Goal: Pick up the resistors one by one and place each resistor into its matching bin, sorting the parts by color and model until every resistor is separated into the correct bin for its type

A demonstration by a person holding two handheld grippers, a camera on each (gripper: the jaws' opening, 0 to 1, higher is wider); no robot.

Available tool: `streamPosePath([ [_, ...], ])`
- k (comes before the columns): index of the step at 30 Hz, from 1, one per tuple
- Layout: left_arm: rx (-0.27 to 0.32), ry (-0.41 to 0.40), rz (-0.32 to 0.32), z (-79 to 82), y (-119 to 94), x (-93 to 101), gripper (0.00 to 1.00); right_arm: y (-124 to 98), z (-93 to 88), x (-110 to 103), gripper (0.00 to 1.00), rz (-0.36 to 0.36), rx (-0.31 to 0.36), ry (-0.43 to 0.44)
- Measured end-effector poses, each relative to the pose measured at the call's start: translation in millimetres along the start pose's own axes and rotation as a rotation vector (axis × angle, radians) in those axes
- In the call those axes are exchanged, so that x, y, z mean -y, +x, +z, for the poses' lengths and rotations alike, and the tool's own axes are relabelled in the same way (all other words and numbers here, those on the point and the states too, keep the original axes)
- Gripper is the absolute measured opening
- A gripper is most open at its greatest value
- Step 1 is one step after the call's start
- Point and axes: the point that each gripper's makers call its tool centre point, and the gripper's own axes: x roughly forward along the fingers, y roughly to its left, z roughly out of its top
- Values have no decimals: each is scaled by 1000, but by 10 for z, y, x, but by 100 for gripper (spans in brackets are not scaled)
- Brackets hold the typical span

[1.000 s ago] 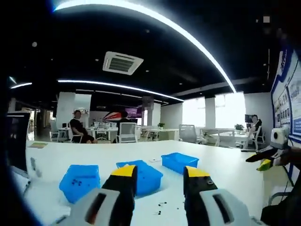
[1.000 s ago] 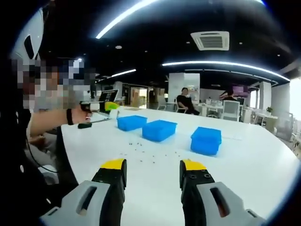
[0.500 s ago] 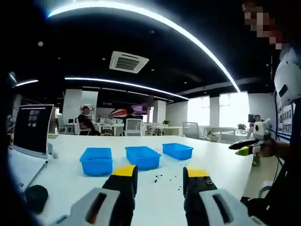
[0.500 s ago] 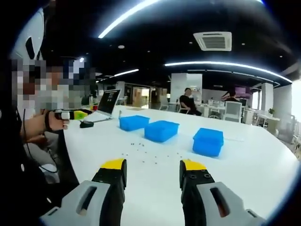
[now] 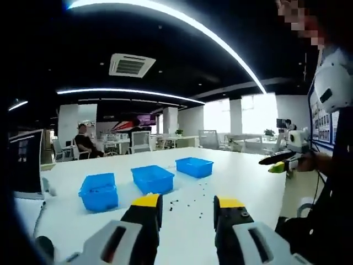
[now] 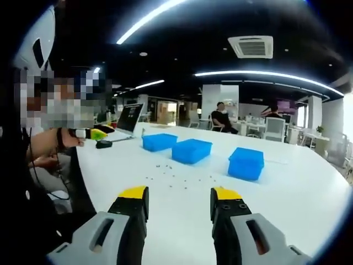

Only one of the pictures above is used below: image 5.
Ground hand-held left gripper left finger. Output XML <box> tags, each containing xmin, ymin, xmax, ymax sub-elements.
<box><xmin>59</xmin><ymin>194</ymin><xmax>163</xmax><ymax>265</ymax></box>

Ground unsorted small resistors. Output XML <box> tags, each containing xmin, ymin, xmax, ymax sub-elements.
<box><xmin>168</xmin><ymin>181</ymin><xmax>210</xmax><ymax>219</ymax></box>

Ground blue plastic bin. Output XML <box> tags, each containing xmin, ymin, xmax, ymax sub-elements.
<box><xmin>130</xmin><ymin>165</ymin><xmax>175</xmax><ymax>195</ymax></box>
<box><xmin>175</xmin><ymin>157</ymin><xmax>215</xmax><ymax>179</ymax></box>
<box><xmin>78</xmin><ymin>173</ymin><xmax>119</xmax><ymax>213</ymax></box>

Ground long curved ceiling light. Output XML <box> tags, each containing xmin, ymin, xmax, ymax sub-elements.
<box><xmin>67</xmin><ymin>0</ymin><xmax>267</xmax><ymax>93</ymax></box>

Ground purple red wall mural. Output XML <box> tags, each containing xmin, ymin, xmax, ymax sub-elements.
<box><xmin>110</xmin><ymin>114</ymin><xmax>157</xmax><ymax>133</ymax></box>

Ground short ceiling light strip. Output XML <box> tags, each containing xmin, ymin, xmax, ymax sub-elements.
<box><xmin>8</xmin><ymin>100</ymin><xmax>28</xmax><ymax>111</ymax></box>

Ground curved ceiling light strip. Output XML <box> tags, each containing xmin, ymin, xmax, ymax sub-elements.
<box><xmin>56</xmin><ymin>88</ymin><xmax>205</xmax><ymax>104</ymax></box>

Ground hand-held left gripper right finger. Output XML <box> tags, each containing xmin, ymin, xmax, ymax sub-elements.
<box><xmin>213</xmin><ymin>195</ymin><xmax>309</xmax><ymax>265</ymax></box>

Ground black computer mouse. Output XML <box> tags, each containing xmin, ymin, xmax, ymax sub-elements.
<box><xmin>35</xmin><ymin>236</ymin><xmax>55</xmax><ymax>262</ymax></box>

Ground blue white wall display board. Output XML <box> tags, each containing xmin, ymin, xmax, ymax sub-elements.
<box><xmin>307</xmin><ymin>79</ymin><xmax>340</xmax><ymax>144</ymax></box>

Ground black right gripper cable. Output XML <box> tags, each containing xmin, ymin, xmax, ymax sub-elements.
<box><xmin>314</xmin><ymin>169</ymin><xmax>328</xmax><ymax>205</ymax></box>

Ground white mesh office chair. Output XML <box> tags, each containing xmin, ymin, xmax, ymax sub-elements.
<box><xmin>129</xmin><ymin>131</ymin><xmax>152</xmax><ymax>154</ymax></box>

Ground white laptop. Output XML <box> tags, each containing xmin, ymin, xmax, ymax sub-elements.
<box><xmin>8</xmin><ymin>129</ymin><xmax>45</xmax><ymax>200</ymax></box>

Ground person's right hand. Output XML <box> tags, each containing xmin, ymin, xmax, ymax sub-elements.
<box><xmin>297</xmin><ymin>152</ymin><xmax>333</xmax><ymax>172</ymax></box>

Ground white ceiling air vent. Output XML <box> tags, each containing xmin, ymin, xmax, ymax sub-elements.
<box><xmin>109</xmin><ymin>53</ymin><xmax>157</xmax><ymax>79</ymax></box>

